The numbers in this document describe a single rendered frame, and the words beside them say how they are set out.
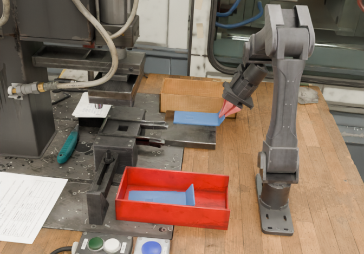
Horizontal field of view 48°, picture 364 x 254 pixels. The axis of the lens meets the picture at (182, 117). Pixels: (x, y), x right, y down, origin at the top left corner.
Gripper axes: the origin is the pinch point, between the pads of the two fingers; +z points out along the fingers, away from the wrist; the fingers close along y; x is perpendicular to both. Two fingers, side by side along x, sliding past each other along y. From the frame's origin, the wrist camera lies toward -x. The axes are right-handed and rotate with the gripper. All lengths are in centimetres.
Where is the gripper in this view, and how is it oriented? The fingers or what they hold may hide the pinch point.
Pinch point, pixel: (221, 115)
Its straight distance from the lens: 125.1
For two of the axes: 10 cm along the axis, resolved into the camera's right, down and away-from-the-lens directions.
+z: -5.3, 7.2, 4.5
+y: -8.5, -4.8, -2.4
